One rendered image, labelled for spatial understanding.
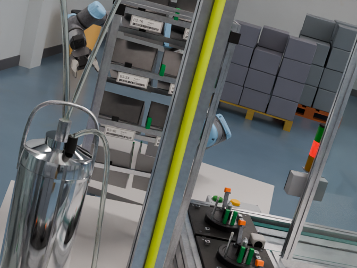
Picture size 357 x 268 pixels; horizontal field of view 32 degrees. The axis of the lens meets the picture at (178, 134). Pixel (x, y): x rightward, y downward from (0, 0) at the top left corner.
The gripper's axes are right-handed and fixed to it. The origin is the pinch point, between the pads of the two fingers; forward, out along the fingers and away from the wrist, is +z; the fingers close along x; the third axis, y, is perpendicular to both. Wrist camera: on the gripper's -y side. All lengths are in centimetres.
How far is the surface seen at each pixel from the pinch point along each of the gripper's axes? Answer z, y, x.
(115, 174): 60, -12, 0
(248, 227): 82, 10, -40
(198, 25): 121, -129, -15
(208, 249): 95, -8, -22
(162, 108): 62, -42, -19
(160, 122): 66, -40, -17
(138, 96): -304, 379, -53
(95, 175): 56, -8, 6
